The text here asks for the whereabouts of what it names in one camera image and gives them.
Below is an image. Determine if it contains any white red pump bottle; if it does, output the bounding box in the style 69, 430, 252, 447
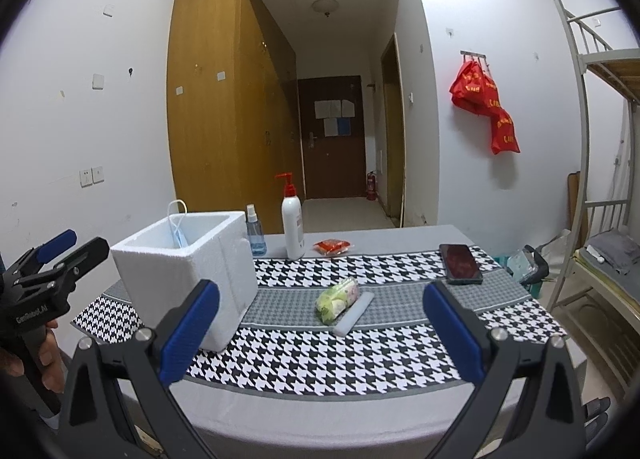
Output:
275, 173, 306, 261

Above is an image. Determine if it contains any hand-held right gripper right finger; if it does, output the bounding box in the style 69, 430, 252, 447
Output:
422, 280, 588, 459

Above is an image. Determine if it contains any white plastic bag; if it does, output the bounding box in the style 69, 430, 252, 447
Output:
542, 229, 573, 265

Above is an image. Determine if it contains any black smartphone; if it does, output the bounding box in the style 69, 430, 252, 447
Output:
439, 244, 484, 286

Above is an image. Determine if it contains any metal bunk bed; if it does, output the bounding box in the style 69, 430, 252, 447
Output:
547, 0, 640, 400

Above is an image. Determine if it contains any wooden side door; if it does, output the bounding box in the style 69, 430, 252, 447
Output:
381, 34, 406, 227

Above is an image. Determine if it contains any blue face mask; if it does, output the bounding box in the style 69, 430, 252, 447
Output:
167, 199, 190, 250

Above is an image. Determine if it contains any wooden wardrobe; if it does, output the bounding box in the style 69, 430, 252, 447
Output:
166, 0, 306, 235

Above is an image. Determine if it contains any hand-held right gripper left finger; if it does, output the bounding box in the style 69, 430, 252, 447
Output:
56, 279, 223, 459

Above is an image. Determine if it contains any person's left hand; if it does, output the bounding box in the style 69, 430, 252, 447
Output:
0, 331, 67, 394

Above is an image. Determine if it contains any grey folded cloth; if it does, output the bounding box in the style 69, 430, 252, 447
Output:
582, 229, 636, 276

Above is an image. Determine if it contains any brown wooden board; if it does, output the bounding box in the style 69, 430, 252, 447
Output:
567, 171, 591, 252

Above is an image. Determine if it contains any green white packet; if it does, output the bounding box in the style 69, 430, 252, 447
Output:
315, 276, 362, 326

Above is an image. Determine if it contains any white foam box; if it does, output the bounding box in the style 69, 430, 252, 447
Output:
110, 211, 260, 352

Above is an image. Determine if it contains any blue spray bottle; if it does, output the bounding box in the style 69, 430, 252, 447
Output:
245, 205, 268, 256

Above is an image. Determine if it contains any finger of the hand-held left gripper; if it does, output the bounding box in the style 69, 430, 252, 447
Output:
30, 237, 111, 290
5, 230, 78, 281

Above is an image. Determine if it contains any dark brown door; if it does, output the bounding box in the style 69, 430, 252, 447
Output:
298, 75, 363, 200

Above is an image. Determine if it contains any red snack packet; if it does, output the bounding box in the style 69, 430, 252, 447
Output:
313, 237, 353, 256

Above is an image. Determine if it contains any dark slipper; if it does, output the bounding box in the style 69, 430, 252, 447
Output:
582, 396, 613, 440

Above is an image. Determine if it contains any black bin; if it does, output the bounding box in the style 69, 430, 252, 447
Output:
522, 245, 548, 297

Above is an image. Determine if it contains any red shopping bag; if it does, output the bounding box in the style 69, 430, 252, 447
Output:
449, 60, 501, 114
487, 109, 521, 156

